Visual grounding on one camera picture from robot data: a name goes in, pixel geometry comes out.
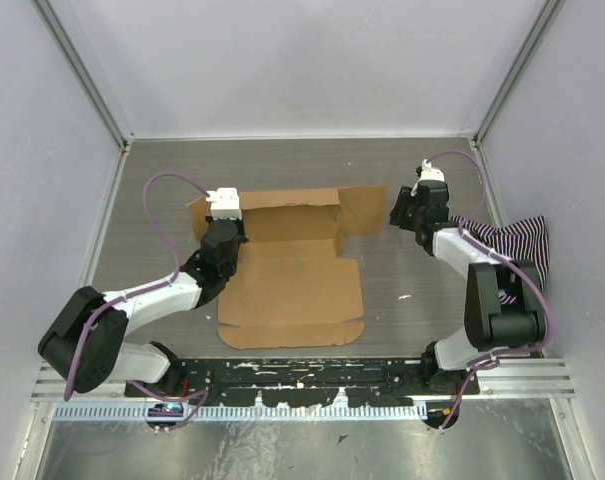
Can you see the aluminium corner post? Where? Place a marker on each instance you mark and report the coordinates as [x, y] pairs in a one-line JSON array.
[[78, 67], [533, 38]]

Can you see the brown cardboard box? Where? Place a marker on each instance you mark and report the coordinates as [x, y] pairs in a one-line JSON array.
[[293, 288]]

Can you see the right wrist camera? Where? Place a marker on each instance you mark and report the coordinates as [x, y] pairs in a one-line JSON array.
[[427, 172]]

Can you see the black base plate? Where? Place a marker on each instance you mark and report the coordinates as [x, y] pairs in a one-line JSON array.
[[306, 382]]

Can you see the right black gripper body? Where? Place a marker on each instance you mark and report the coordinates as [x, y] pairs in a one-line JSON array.
[[419, 214]]

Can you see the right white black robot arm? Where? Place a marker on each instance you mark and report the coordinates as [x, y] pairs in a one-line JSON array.
[[503, 311]]

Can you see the striped purple cloth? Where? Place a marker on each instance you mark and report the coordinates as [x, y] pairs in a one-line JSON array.
[[526, 239]]

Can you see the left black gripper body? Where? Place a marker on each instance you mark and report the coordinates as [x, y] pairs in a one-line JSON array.
[[242, 236]]

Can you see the aluminium front rail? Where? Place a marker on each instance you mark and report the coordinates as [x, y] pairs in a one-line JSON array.
[[517, 377]]

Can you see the left aluminium corner post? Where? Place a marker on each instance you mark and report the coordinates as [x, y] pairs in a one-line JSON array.
[[78, 67]]

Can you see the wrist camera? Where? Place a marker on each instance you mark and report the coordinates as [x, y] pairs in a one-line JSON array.
[[224, 204], [427, 172]]

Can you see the white slotted cable duct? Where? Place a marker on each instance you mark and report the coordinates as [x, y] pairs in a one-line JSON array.
[[149, 410]]

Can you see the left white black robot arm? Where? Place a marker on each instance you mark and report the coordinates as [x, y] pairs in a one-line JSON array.
[[86, 342]]

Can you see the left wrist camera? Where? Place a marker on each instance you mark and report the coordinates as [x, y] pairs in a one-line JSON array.
[[224, 204]]

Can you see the right aluminium corner post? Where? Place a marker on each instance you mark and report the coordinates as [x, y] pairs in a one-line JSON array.
[[533, 38]]

